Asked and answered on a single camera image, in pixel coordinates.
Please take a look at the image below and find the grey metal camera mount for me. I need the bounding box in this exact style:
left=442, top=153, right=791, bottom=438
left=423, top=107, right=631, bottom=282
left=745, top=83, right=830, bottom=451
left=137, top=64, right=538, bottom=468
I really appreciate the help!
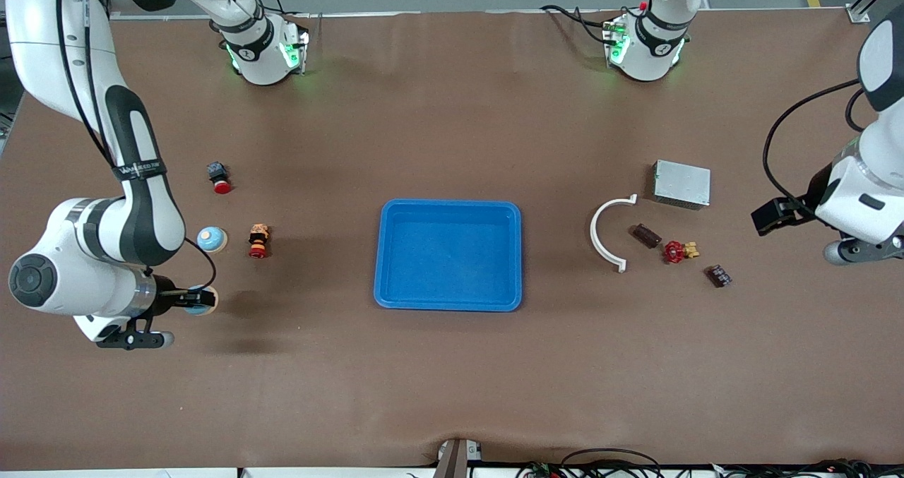
left=433, top=438, right=485, bottom=478

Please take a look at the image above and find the grey perforated metal box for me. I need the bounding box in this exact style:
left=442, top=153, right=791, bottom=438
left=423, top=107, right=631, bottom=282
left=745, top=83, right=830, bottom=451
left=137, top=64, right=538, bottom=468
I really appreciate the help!
left=651, top=159, right=712, bottom=211

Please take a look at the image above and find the black cable loop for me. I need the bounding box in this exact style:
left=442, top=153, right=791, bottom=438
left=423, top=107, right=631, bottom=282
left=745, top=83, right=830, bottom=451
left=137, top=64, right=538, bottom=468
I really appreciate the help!
left=516, top=448, right=666, bottom=478

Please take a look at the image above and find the black cable bundle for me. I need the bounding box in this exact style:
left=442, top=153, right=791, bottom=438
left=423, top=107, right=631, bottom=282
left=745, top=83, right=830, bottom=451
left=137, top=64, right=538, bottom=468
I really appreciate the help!
left=712, top=458, right=904, bottom=478

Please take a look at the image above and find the green-lit arm base connector box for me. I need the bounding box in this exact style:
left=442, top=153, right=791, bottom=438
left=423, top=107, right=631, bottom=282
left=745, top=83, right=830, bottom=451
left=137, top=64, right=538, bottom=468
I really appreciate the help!
left=602, top=14, right=631, bottom=66
left=280, top=29, right=311, bottom=75

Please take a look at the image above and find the red button with black body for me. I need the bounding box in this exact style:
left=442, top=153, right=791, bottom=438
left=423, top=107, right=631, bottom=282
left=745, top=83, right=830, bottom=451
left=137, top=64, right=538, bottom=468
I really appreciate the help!
left=206, top=161, right=233, bottom=196

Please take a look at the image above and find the white curved plastic bracket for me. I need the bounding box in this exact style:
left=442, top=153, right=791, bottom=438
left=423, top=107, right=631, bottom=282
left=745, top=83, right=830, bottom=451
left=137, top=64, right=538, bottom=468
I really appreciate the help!
left=590, top=193, right=638, bottom=274

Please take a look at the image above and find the blue dome bell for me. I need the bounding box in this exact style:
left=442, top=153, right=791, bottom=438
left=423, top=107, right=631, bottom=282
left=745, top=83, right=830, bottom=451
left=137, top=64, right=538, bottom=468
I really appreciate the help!
left=196, top=225, right=229, bottom=254
left=185, top=285, right=220, bottom=316

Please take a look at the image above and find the blue plastic tray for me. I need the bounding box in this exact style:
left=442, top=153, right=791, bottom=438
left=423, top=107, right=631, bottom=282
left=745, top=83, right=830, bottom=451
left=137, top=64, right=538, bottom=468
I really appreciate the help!
left=373, top=198, right=523, bottom=313

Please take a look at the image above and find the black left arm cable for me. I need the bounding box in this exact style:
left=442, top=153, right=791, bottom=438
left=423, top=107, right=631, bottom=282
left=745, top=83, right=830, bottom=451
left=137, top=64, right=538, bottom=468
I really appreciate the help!
left=762, top=78, right=868, bottom=205

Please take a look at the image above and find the black base power cable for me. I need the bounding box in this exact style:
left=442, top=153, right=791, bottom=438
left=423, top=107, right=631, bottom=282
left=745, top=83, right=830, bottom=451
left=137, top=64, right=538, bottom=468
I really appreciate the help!
left=540, top=4, right=614, bottom=45

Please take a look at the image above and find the brass valve with red handle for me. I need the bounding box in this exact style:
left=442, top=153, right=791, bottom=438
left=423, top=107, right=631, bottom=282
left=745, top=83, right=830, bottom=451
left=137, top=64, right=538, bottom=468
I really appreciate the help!
left=662, top=239, right=701, bottom=265

